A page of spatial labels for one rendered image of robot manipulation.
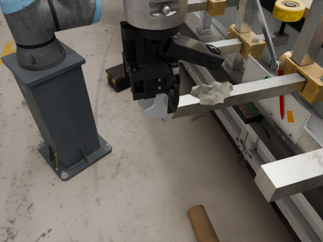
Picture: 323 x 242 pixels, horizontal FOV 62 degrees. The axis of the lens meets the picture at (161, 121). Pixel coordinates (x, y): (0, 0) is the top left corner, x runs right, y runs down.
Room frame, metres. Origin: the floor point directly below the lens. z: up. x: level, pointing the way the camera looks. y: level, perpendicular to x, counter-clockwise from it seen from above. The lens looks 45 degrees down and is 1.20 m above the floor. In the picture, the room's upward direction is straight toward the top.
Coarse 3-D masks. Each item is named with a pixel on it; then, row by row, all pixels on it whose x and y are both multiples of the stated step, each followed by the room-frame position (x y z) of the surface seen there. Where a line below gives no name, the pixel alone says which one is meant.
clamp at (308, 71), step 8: (288, 56) 0.55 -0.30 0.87; (288, 64) 0.53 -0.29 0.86; (296, 64) 0.51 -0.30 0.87; (312, 64) 0.51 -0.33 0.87; (288, 72) 0.52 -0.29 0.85; (296, 72) 0.50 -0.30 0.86; (304, 72) 0.48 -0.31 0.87; (312, 72) 0.48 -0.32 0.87; (320, 72) 0.48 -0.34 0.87; (312, 80) 0.45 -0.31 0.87; (320, 80) 0.45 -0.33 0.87; (304, 88) 0.46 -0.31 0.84; (312, 88) 0.44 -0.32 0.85; (320, 88) 0.43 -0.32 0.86; (304, 96) 0.45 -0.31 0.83; (312, 96) 0.44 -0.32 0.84; (320, 96) 0.44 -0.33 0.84
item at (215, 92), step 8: (192, 88) 0.43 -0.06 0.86; (200, 88) 0.42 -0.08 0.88; (208, 88) 0.42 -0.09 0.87; (216, 88) 0.41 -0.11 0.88; (224, 88) 0.41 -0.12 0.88; (232, 88) 0.43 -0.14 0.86; (200, 96) 0.41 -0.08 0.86; (208, 96) 0.40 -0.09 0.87; (216, 96) 0.40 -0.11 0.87; (224, 96) 0.41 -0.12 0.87; (208, 104) 0.38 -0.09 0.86
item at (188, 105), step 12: (240, 84) 0.45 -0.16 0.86; (252, 84) 0.45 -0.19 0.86; (264, 84) 0.45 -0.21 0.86; (276, 84) 0.45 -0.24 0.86; (288, 84) 0.45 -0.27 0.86; (300, 84) 0.46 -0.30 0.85; (180, 96) 0.41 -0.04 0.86; (192, 96) 0.41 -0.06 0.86; (240, 96) 0.42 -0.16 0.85; (252, 96) 0.43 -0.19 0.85; (264, 96) 0.44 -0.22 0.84; (276, 96) 0.45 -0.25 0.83; (180, 108) 0.38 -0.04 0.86; (192, 108) 0.39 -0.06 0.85; (204, 108) 0.40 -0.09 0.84; (216, 108) 0.40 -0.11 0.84
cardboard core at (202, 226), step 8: (192, 208) 0.58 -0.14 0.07; (200, 208) 0.58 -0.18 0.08; (192, 216) 0.55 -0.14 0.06; (200, 216) 0.54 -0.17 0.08; (192, 224) 0.52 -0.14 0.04; (200, 224) 0.50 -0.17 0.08; (208, 224) 0.50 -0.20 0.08; (200, 232) 0.47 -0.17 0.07; (208, 232) 0.47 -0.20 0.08; (200, 240) 0.44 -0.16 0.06; (208, 240) 0.44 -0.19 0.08; (216, 240) 0.44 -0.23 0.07
